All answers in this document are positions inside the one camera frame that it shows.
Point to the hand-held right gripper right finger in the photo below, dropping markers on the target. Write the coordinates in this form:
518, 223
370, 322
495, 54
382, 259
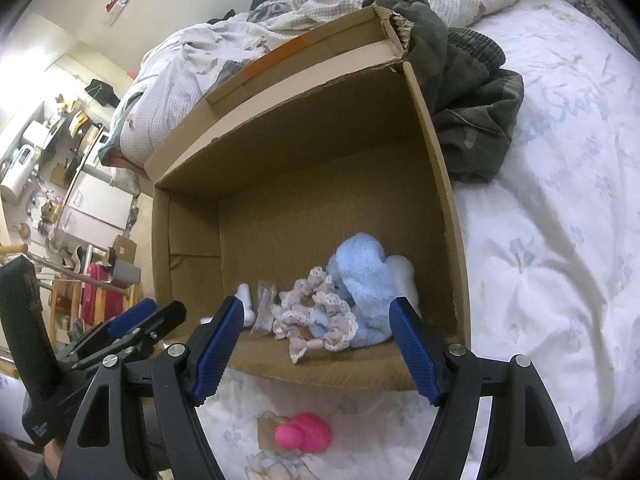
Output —
417, 355

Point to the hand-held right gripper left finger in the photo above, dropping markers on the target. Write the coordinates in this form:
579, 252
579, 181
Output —
217, 350

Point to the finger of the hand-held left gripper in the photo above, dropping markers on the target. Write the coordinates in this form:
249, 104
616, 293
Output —
132, 317
167, 322

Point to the small white toy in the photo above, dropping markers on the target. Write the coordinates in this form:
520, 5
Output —
245, 305

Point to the small clear packet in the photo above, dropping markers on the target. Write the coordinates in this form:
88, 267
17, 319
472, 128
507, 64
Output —
265, 305

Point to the beige lace scrunchie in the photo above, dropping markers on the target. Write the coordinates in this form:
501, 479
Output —
300, 320

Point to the blue and white plush toy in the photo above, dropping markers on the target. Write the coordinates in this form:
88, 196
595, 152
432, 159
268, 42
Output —
360, 280

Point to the pink rubber duck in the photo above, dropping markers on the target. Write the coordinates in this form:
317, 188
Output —
305, 435

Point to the brown cardboard box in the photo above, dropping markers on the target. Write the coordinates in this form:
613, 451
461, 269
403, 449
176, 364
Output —
320, 200

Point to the red storage bin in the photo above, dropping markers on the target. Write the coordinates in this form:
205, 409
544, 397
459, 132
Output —
102, 292

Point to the small floor cardboard box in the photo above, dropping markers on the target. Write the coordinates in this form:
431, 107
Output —
125, 262

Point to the white cabinet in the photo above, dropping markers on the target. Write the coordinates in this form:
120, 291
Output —
95, 205

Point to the small white kitchen appliance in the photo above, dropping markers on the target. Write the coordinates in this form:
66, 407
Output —
17, 172

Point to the white cylindrical appliance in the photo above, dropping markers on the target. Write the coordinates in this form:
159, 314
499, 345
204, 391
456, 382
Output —
36, 134

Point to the black hanging garment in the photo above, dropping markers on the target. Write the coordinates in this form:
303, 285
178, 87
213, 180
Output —
100, 91

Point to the beige floral quilt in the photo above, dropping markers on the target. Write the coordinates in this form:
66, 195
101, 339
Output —
175, 60

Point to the small black cloth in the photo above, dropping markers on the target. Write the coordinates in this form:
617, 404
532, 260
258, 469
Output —
221, 17

